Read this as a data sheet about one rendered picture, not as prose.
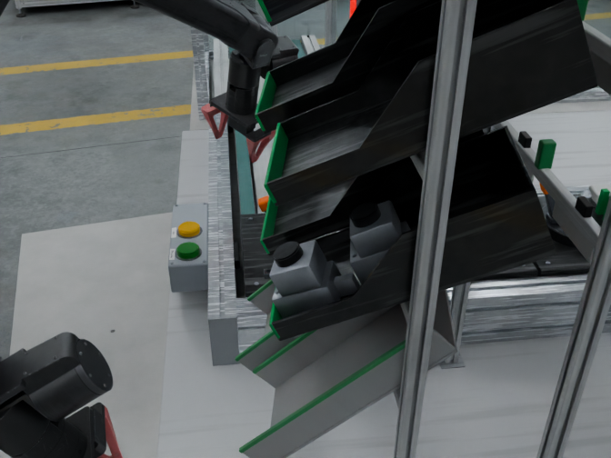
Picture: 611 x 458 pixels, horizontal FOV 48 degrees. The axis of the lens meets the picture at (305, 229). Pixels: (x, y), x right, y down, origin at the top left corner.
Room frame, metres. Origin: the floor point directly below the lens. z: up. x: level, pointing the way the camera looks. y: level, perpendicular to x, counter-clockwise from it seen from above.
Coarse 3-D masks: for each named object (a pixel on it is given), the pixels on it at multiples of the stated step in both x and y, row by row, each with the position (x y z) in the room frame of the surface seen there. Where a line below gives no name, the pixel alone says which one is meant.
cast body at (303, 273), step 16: (288, 256) 0.55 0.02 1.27; (304, 256) 0.55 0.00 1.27; (320, 256) 0.57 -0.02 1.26; (272, 272) 0.55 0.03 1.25; (288, 272) 0.54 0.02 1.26; (304, 272) 0.54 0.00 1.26; (320, 272) 0.55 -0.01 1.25; (336, 272) 0.57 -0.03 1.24; (288, 288) 0.54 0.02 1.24; (304, 288) 0.54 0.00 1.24; (320, 288) 0.54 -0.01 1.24; (336, 288) 0.55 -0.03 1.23; (352, 288) 0.55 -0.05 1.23; (288, 304) 0.54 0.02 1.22; (304, 304) 0.54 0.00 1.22; (320, 304) 0.54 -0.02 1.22
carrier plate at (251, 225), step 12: (240, 216) 1.10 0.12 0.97; (252, 216) 1.10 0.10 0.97; (264, 216) 1.10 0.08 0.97; (252, 228) 1.06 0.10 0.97; (252, 240) 1.02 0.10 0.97; (252, 252) 0.99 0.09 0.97; (264, 252) 0.99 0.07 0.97; (252, 264) 0.95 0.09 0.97; (264, 264) 0.95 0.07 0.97; (252, 276) 0.92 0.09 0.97; (264, 276) 0.92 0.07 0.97; (252, 288) 0.88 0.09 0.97
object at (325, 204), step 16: (400, 160) 0.66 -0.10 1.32; (368, 176) 0.66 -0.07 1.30; (384, 176) 0.66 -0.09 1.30; (320, 192) 0.77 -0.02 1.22; (336, 192) 0.75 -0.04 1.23; (352, 192) 0.66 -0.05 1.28; (368, 192) 0.66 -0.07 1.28; (272, 208) 0.75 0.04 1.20; (288, 208) 0.76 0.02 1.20; (304, 208) 0.74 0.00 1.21; (320, 208) 0.73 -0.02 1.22; (336, 208) 0.66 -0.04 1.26; (352, 208) 0.66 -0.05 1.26; (272, 224) 0.72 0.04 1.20; (288, 224) 0.72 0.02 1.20; (304, 224) 0.67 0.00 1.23; (320, 224) 0.67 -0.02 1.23; (336, 224) 0.66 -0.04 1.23; (272, 240) 0.67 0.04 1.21; (288, 240) 0.67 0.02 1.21; (304, 240) 0.67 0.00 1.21
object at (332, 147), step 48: (480, 0) 0.64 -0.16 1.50; (528, 0) 0.63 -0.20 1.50; (432, 48) 0.64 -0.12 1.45; (480, 48) 0.51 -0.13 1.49; (528, 48) 0.51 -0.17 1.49; (576, 48) 0.51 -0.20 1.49; (384, 96) 0.64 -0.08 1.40; (480, 96) 0.51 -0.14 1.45; (528, 96) 0.51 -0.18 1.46; (288, 144) 0.63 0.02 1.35; (336, 144) 0.59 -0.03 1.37; (384, 144) 0.52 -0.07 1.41; (288, 192) 0.52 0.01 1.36
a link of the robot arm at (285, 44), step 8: (264, 40) 1.12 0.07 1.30; (280, 40) 1.21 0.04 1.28; (288, 40) 1.22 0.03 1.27; (256, 48) 1.11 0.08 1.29; (264, 48) 1.12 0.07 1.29; (272, 48) 1.13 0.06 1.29; (280, 48) 1.18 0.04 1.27; (288, 48) 1.19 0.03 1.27; (296, 48) 1.20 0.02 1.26; (256, 56) 1.12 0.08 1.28; (264, 56) 1.13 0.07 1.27; (272, 56) 1.16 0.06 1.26; (280, 56) 1.19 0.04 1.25; (288, 56) 1.20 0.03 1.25; (296, 56) 1.21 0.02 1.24; (248, 64) 1.13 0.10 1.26; (256, 64) 1.12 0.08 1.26; (264, 64) 1.14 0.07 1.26; (272, 64) 1.18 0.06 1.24; (280, 64) 1.19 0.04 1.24
